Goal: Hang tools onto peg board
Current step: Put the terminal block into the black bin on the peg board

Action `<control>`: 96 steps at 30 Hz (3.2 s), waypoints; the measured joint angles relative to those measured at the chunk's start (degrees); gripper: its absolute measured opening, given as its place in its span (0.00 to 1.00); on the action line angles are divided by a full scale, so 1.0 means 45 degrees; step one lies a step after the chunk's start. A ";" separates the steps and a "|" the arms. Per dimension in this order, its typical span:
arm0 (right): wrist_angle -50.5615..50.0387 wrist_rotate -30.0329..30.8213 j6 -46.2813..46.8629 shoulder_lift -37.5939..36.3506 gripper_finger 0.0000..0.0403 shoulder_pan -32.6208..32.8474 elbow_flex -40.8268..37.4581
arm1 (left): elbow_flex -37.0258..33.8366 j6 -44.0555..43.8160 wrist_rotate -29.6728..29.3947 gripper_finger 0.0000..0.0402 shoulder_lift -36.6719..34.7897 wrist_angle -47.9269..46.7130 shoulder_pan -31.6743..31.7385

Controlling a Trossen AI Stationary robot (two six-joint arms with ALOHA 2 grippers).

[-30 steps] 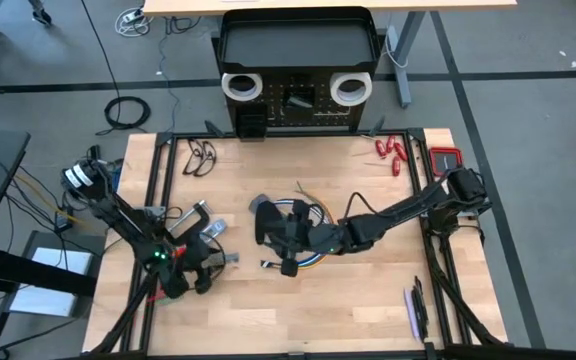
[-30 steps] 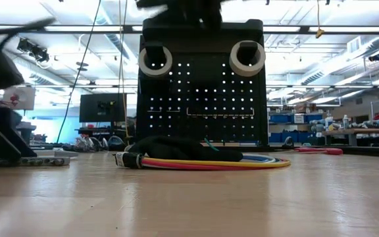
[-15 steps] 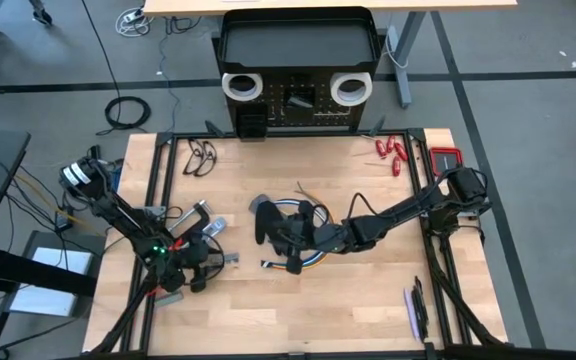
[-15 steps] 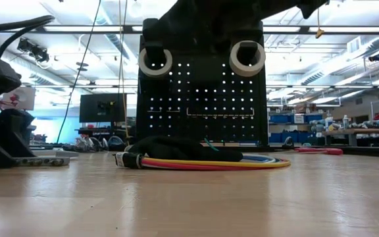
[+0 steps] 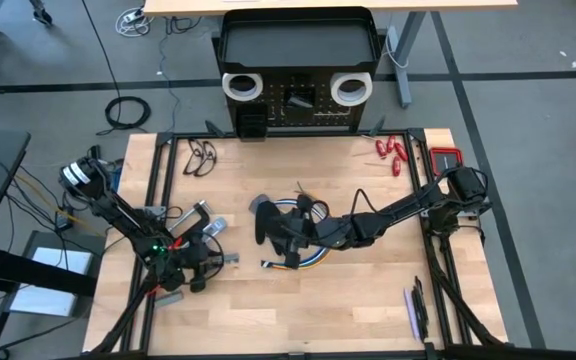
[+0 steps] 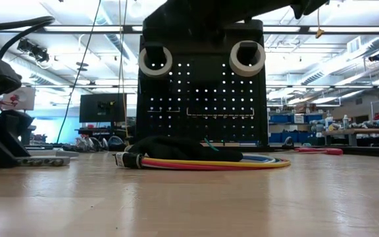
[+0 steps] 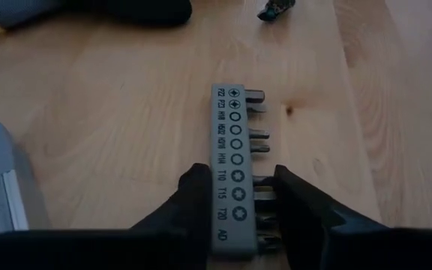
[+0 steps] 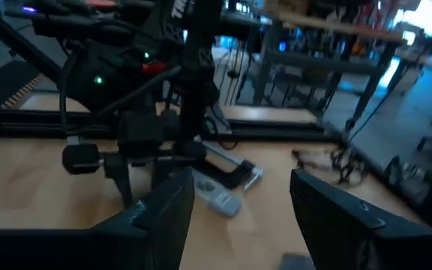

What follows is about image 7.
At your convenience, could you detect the grey bit holder strip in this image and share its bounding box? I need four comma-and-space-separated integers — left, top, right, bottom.
210, 82, 278, 260

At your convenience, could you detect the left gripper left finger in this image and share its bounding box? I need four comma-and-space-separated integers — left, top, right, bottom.
0, 162, 214, 270

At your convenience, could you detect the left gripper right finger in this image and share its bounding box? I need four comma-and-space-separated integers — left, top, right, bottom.
274, 163, 432, 270

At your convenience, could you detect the multicolour wire bundle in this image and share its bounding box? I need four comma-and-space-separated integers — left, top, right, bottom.
256, 0, 297, 23

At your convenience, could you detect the black work glove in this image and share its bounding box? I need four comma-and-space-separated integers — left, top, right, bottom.
60, 0, 194, 28

